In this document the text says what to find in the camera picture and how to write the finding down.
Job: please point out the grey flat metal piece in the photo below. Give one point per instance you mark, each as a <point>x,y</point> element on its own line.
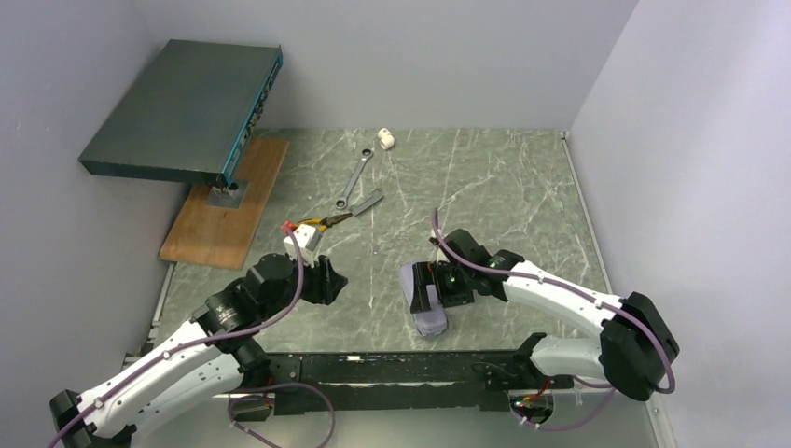
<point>357,209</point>

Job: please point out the grey metal stand bracket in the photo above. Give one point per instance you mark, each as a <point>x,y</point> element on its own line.
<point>230,197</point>

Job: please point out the white plastic pipe fitting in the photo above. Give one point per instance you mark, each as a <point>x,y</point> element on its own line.
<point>386,139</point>

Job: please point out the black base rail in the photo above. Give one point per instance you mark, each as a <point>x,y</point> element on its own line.
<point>379,381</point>

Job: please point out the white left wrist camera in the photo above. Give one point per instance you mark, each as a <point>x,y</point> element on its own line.
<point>303,237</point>

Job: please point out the yellow handled pliers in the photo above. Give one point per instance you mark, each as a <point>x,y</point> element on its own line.
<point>324,223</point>

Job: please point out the wooden board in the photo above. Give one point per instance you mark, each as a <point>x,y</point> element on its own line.
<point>217,232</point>

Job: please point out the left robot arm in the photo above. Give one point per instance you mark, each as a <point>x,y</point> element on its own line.
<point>213,351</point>

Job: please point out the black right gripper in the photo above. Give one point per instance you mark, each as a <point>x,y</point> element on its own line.
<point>441,283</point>

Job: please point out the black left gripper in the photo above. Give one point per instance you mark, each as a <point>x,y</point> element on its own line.
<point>325,279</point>

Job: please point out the silver combination wrench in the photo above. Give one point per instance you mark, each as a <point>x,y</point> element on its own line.
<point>365,155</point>

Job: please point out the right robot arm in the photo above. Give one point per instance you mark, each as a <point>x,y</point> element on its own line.
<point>624,344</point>

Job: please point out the dark teal network switch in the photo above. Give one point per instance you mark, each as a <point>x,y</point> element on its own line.
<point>189,116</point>

